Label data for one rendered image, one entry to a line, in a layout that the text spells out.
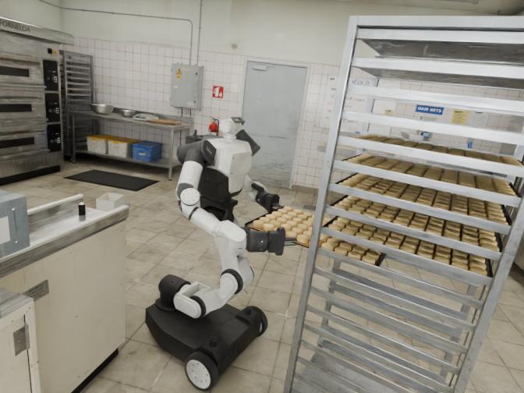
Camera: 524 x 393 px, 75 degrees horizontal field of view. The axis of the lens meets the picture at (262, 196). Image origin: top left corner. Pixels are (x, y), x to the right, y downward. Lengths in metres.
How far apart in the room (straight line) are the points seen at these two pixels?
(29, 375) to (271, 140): 5.08
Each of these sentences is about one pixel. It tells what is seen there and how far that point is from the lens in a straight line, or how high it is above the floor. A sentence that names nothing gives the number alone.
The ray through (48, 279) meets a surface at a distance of 1.62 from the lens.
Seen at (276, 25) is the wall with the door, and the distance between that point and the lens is 5.98.
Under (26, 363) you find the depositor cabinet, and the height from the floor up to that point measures 0.62.
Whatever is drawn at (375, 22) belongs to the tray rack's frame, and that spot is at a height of 1.80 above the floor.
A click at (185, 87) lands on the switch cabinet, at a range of 6.11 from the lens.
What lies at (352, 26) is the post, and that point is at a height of 1.79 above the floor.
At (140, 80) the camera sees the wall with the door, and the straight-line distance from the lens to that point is 6.72.
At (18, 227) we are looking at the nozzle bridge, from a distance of 1.19.
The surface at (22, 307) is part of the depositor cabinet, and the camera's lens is 1.30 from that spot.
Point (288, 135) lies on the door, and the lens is 5.89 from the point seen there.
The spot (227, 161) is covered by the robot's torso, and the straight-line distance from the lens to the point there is 1.66.
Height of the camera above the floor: 1.54
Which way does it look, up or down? 17 degrees down
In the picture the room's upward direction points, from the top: 7 degrees clockwise
